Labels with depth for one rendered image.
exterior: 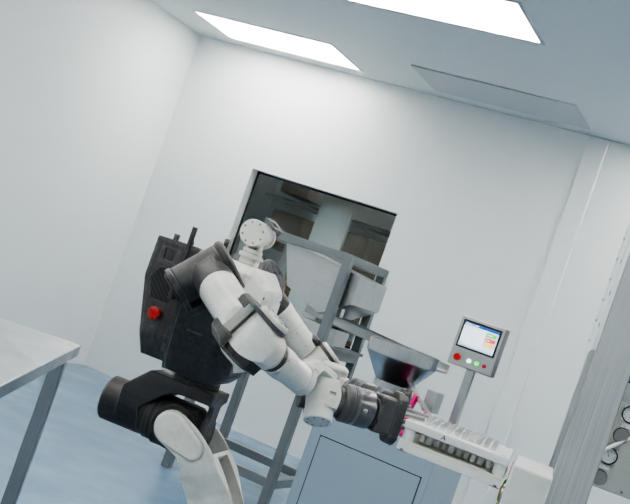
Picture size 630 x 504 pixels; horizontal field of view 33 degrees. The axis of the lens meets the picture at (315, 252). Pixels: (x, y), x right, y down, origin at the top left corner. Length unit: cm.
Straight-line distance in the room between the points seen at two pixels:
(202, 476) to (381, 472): 247
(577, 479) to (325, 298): 439
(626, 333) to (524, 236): 604
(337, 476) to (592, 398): 345
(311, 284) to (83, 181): 281
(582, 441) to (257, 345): 77
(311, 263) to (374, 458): 148
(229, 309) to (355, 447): 288
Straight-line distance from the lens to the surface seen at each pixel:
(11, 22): 743
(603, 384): 171
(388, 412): 246
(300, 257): 611
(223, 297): 227
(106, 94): 831
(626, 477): 238
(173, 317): 260
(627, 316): 171
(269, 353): 221
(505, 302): 770
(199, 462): 261
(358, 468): 505
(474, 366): 529
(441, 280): 784
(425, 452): 245
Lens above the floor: 131
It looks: 1 degrees up
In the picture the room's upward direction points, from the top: 19 degrees clockwise
